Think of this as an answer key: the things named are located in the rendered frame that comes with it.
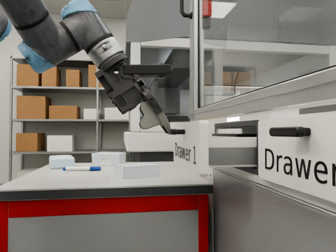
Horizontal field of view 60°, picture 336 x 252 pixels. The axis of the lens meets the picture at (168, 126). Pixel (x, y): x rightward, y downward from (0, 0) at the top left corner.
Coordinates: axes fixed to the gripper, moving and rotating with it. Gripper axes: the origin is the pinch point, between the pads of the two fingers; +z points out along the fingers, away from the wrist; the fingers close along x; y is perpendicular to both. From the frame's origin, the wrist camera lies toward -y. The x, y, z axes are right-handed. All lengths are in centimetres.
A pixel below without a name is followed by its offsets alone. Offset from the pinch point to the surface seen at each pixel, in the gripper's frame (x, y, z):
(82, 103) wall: -421, 34, -80
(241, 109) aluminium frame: 5.7, -15.4, 6.2
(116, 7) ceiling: -379, -94, -165
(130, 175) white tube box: -21.9, 15.2, 7.4
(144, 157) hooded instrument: -82, 8, 12
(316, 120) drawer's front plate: 34.0, -12.1, 8.2
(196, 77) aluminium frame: -38.9, -25.4, -6.3
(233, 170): 0.0, -7.1, 18.4
